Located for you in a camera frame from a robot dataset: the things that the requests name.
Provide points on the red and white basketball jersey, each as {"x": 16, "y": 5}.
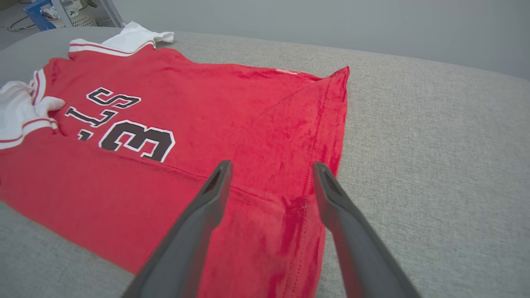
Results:
{"x": 227, "y": 124}

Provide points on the grey metal partition post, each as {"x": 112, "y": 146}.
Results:
{"x": 112, "y": 14}

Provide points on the blue box in background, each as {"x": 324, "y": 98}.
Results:
{"x": 39, "y": 16}

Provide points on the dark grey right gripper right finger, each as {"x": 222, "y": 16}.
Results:
{"x": 356, "y": 248}

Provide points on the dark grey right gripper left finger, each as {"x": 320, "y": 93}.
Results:
{"x": 194, "y": 240}

